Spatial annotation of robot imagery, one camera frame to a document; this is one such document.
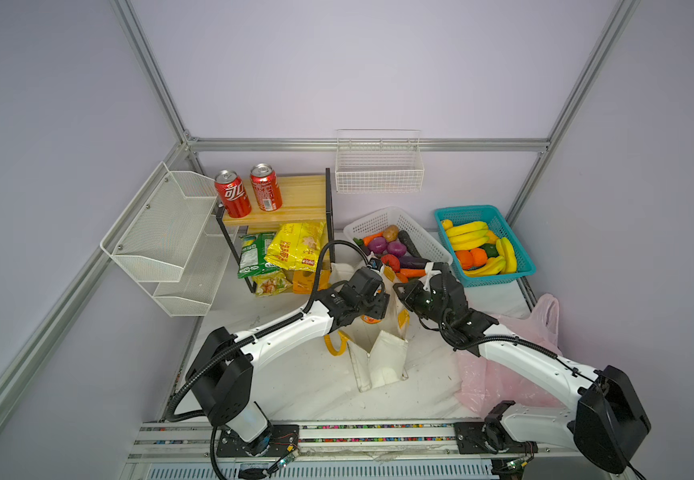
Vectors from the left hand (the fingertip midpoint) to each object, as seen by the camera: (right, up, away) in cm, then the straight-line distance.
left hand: (376, 297), depth 82 cm
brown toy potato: (+7, +21, +30) cm, 37 cm away
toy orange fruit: (+39, +11, +23) cm, 46 cm away
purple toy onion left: (+3, +16, +27) cm, 32 cm away
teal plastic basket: (+49, +24, +32) cm, 63 cm away
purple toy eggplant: (+14, +10, +22) cm, 28 cm away
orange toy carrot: (+14, +6, +19) cm, 24 cm away
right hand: (+3, +4, -3) cm, 6 cm away
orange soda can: (-2, -6, -2) cm, 7 cm away
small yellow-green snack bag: (-34, +3, +16) cm, 37 cm away
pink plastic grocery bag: (+27, -22, -6) cm, 35 cm away
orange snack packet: (-23, +3, +16) cm, 28 cm away
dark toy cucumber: (+13, +19, +29) cm, 37 cm away
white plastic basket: (+19, +17, +25) cm, 36 cm away
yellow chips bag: (-23, +15, +4) cm, 28 cm away
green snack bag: (-37, +14, +6) cm, 40 cm away
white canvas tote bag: (0, -11, -8) cm, 14 cm away
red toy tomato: (+7, +10, +20) cm, 23 cm away
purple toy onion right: (+9, +15, +25) cm, 30 cm away
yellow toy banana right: (+47, +14, +21) cm, 54 cm away
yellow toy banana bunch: (+36, +20, +25) cm, 48 cm away
